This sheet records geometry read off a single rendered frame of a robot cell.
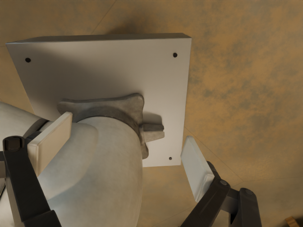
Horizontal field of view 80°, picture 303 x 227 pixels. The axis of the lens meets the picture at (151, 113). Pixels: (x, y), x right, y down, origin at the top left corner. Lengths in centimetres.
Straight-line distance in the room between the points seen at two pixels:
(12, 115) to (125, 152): 16
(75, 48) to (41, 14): 83
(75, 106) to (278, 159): 159
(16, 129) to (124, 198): 16
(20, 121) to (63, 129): 10
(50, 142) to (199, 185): 13
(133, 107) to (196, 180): 24
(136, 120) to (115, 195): 19
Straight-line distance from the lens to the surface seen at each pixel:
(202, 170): 17
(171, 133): 45
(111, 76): 38
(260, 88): 133
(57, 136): 19
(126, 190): 26
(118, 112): 37
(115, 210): 24
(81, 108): 40
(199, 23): 110
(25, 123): 29
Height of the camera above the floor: 106
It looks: 62 degrees down
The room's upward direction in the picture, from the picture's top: 179 degrees clockwise
